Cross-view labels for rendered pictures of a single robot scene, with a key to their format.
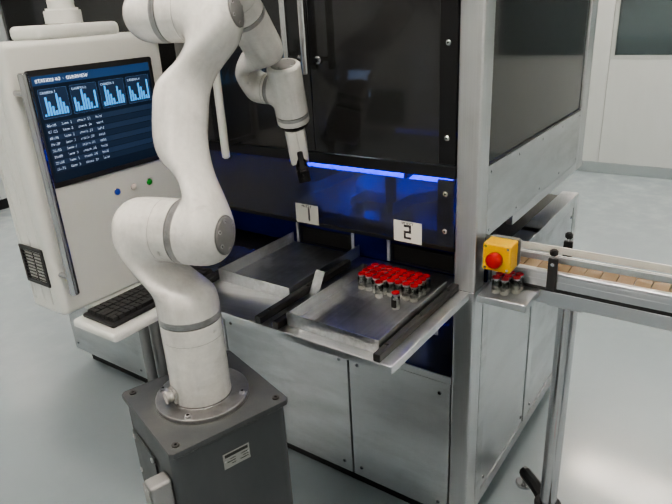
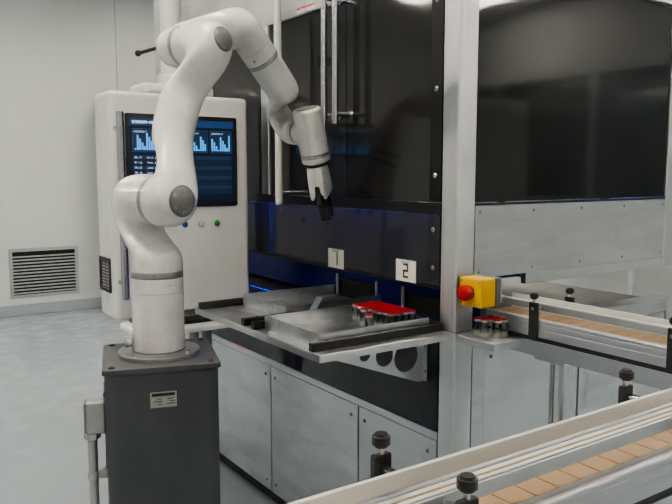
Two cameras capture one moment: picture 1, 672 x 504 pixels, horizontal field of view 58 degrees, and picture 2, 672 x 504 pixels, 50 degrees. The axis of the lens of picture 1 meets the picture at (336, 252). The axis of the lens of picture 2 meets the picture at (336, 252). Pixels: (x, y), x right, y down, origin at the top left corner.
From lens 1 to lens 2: 0.82 m
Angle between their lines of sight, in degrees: 25
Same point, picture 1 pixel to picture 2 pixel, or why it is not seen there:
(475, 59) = (453, 101)
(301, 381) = (322, 442)
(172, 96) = (167, 96)
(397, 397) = (395, 458)
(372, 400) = not seen: hidden behind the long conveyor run
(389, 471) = not seen: outside the picture
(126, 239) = (116, 199)
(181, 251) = (145, 207)
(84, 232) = not seen: hidden behind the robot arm
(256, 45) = (269, 83)
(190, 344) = (146, 291)
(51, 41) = (152, 94)
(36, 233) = (109, 243)
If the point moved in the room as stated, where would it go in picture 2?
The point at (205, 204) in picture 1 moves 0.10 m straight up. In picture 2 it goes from (169, 172) to (167, 127)
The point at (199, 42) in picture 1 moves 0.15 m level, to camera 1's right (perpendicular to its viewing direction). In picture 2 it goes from (189, 58) to (249, 54)
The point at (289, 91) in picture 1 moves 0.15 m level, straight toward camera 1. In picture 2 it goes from (307, 130) to (288, 127)
